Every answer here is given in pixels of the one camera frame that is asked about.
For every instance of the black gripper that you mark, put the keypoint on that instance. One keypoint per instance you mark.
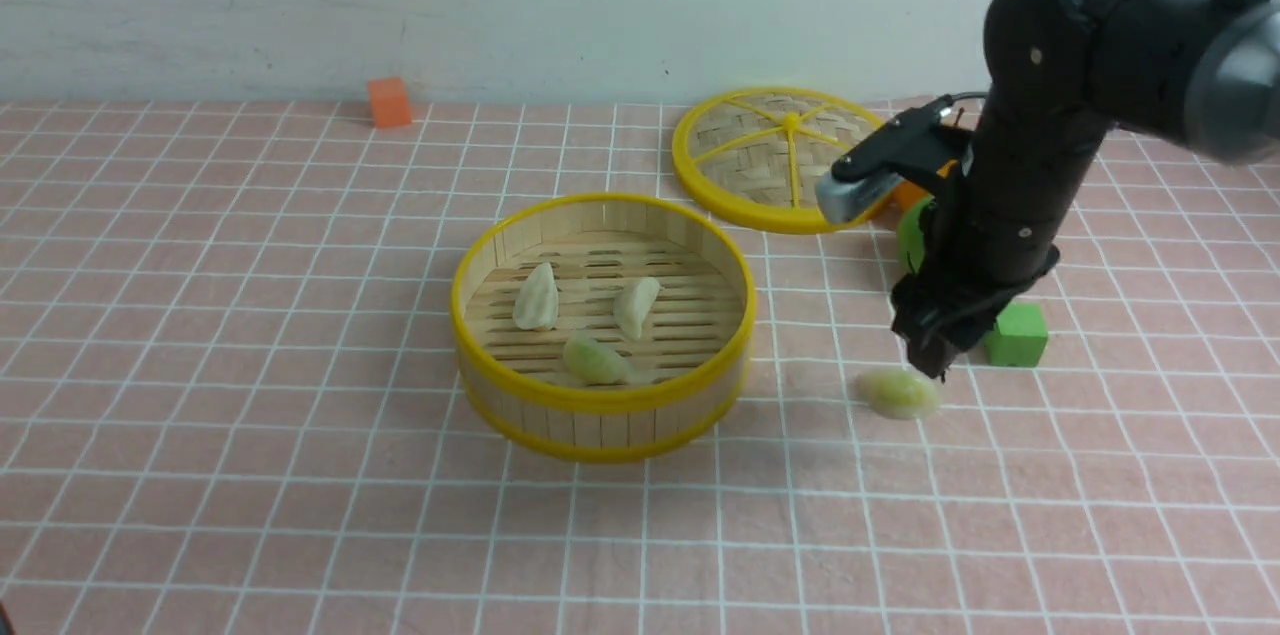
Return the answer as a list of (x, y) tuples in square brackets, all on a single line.
[(941, 317)]

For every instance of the pale green dumpling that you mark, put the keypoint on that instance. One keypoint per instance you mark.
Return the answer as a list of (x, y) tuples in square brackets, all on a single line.
[(899, 394)]

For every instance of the white dumpling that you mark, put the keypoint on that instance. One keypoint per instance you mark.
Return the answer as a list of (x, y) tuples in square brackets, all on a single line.
[(632, 306), (537, 303)]

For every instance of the green dumpling front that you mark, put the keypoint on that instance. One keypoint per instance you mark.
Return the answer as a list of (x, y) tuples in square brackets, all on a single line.
[(593, 362)]

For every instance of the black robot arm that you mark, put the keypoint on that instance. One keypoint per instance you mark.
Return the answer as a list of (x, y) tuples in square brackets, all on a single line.
[(1199, 74)]

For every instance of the woven bamboo steamer lid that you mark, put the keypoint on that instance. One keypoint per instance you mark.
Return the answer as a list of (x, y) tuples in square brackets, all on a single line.
[(753, 157)]

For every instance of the bamboo steamer tray yellow rim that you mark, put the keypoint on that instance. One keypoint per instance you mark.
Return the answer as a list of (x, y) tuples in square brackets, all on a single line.
[(687, 370)]

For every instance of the green foam cube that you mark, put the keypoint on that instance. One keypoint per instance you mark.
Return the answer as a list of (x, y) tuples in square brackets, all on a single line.
[(1019, 338)]

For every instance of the green toy apple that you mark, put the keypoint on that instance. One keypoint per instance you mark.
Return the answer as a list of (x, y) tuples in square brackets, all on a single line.
[(910, 236)]

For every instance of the orange yellow toy pear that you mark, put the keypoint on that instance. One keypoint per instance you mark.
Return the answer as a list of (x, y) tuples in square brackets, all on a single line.
[(907, 195)]

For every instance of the orange foam cube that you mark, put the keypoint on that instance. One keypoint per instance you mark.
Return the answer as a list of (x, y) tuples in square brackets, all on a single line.
[(389, 102)]

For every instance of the pink checkered tablecloth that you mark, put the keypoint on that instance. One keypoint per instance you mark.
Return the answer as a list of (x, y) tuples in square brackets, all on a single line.
[(229, 403)]

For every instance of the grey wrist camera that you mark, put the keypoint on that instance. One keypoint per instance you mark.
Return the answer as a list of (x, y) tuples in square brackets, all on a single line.
[(865, 180)]

